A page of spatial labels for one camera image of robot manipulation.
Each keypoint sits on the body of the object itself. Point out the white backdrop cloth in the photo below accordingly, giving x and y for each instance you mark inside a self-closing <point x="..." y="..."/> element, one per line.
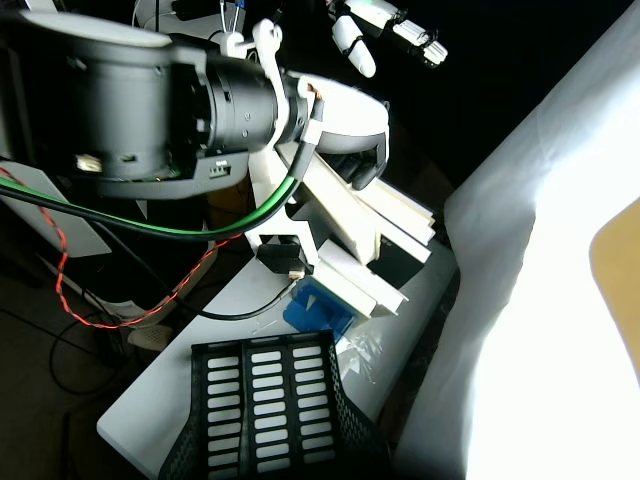
<point x="525" y="300"/>

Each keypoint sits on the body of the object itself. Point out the tan cardboard sheet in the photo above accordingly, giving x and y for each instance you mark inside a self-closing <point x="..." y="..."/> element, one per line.
<point x="620" y="260"/>

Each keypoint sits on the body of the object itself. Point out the wrist camera on white bracket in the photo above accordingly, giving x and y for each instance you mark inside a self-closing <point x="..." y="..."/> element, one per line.
<point x="267" y="175"/>

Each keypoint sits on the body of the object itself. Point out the clear plastic film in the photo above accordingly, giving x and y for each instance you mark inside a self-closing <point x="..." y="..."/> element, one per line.
<point x="357" y="355"/>

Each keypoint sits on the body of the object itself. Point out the beige cover book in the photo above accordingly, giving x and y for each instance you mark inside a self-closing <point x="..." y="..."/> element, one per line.
<point x="335" y="210"/>

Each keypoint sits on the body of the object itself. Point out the black Let It Be book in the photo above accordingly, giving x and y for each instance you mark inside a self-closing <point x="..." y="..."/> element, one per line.
<point x="400" y="265"/>

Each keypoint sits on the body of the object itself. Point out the cream spine book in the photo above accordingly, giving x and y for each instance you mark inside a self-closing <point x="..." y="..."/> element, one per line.
<point x="405" y="202"/>

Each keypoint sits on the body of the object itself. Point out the blue bookend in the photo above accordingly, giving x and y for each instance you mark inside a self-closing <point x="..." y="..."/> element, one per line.
<point x="310" y="312"/>

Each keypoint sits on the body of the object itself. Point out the white cabinet panel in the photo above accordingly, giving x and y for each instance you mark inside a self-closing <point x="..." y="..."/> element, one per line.
<point x="75" y="240"/>

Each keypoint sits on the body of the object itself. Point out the black mesh file rack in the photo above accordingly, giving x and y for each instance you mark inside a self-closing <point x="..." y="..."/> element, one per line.
<point x="246" y="400"/>

